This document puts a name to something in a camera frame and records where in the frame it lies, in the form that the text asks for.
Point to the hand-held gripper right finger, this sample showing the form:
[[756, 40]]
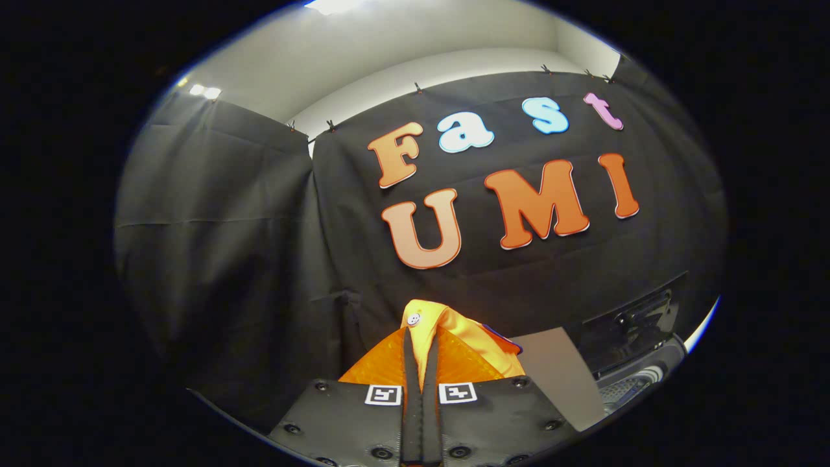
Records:
[[431, 415]]

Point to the black backdrop cloth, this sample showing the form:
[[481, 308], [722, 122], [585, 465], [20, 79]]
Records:
[[259, 227]]

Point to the orange polo shirt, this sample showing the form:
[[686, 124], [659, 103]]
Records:
[[428, 318]]

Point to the grey box stand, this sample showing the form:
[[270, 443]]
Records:
[[557, 376]]

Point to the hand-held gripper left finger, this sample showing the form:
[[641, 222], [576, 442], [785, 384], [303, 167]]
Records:
[[411, 402]]

